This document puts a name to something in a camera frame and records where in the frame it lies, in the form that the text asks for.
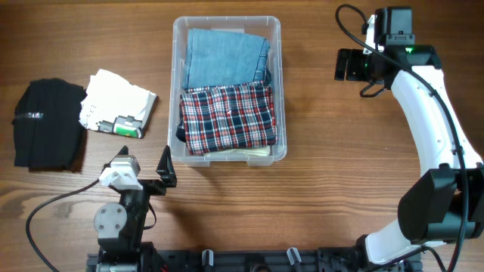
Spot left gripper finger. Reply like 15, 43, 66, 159
156, 145, 177, 187
103, 146, 129, 168

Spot red navy plaid shirt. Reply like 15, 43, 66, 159
179, 82, 278, 156

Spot cream cloth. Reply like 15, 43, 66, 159
204, 146, 271, 157

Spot blue denim jeans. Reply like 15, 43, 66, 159
182, 29, 270, 89

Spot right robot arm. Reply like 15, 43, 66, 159
335, 6, 483, 271

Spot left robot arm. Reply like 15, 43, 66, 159
86, 146, 177, 272

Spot clear plastic storage container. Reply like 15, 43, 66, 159
167, 16, 287, 167

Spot folded white graphic t-shirt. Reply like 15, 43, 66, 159
79, 69, 157, 138

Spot folded black garment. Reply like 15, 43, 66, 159
12, 78, 86, 170

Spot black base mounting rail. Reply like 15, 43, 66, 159
85, 246, 423, 272

